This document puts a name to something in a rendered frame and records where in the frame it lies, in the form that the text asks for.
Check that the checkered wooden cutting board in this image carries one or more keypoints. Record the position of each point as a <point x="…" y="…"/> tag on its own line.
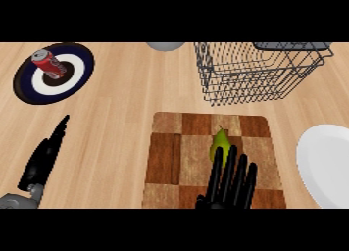
<point x="196" y="157"/>

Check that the grey round object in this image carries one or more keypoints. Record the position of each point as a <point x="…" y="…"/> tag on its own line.
<point x="165" y="46"/>

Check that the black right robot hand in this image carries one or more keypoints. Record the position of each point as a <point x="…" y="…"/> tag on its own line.
<point x="230" y="186"/>

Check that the navy and white round plate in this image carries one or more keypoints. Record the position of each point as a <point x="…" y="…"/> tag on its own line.
<point x="36" y="86"/>

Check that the red soda can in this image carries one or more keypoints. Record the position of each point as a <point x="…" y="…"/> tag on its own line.
<point x="51" y="64"/>

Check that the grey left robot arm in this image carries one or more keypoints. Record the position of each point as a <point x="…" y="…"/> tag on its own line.
<point x="17" y="199"/>

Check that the green pear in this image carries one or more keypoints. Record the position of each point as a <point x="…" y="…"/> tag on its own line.
<point x="219" y="143"/>

